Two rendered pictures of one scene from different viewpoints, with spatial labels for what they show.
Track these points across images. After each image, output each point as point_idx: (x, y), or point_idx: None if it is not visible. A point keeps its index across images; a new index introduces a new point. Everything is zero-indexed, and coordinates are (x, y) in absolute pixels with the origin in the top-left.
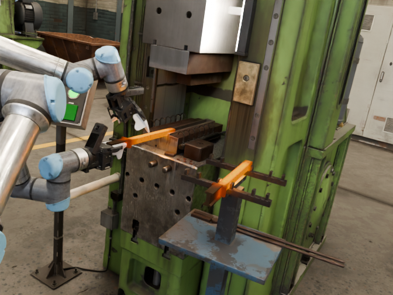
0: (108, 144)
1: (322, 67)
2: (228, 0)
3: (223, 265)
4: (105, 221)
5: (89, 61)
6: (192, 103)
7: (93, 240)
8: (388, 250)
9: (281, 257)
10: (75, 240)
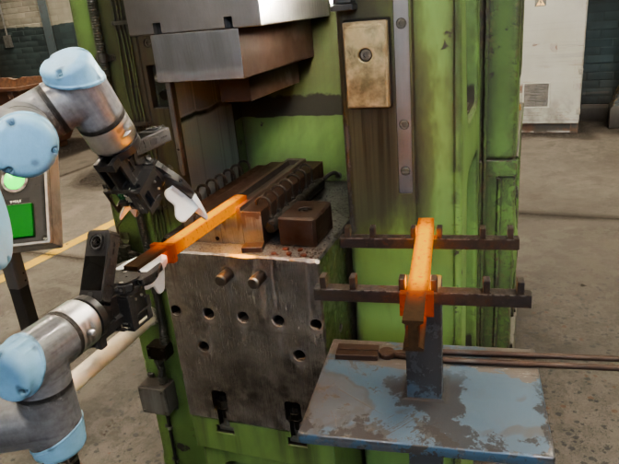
0: (131, 271)
1: (481, 5)
2: None
3: (455, 451)
4: (152, 403)
5: (31, 95)
6: (250, 138)
7: (134, 435)
8: (614, 291)
9: None
10: (101, 446)
